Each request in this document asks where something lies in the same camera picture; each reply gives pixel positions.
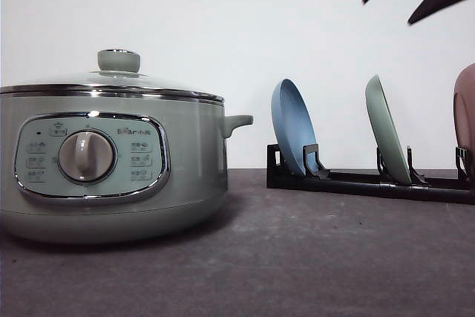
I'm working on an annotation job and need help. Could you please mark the green plate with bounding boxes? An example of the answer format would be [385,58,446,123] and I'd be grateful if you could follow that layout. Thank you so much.
[365,74,412,186]

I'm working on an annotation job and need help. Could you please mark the glass steamer lid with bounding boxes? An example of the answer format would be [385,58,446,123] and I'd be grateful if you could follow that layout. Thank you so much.
[0,50,224,104]

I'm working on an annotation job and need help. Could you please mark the pink plate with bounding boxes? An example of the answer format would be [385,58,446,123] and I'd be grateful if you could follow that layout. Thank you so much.
[453,62,475,158]

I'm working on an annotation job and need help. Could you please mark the blue plate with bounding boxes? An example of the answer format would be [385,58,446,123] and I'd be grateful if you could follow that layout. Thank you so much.
[272,79,317,174]

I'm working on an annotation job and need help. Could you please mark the green electric steamer pot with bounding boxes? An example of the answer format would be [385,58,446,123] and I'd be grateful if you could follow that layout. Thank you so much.
[0,93,254,244]

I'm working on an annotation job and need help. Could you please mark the black dish rack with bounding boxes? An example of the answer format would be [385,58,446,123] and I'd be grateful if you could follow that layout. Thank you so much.
[266,123,475,203]

